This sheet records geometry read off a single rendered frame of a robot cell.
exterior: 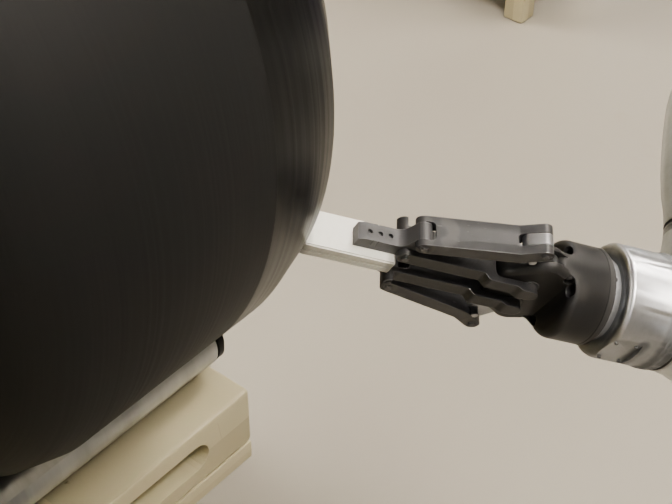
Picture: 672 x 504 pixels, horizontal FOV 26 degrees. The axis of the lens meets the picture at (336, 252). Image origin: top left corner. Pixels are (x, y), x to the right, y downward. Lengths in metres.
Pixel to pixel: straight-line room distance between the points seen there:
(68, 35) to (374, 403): 1.66
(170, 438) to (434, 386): 1.28
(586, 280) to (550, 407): 1.30
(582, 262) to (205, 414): 0.31
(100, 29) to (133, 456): 0.46
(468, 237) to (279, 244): 0.17
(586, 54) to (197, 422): 2.16
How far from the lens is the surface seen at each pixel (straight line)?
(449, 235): 1.02
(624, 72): 3.15
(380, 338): 2.45
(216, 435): 1.16
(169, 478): 1.16
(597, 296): 1.08
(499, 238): 1.03
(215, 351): 1.14
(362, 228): 1.02
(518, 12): 3.27
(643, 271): 1.10
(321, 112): 0.88
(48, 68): 0.73
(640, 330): 1.09
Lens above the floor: 1.70
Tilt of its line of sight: 40 degrees down
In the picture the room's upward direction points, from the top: straight up
